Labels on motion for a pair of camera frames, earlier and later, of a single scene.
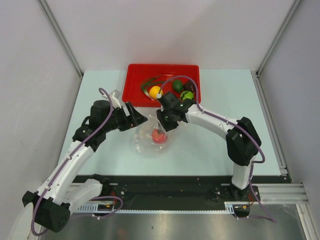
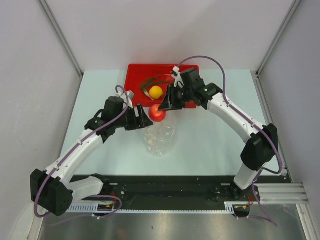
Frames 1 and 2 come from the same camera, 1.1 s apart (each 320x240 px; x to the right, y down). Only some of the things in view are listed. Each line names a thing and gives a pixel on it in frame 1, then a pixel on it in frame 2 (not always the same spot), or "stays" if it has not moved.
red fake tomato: [158, 137] -> [156, 115]
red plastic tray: [143, 83] stays
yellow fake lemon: [154, 91] stays
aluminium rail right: [293, 193] stays
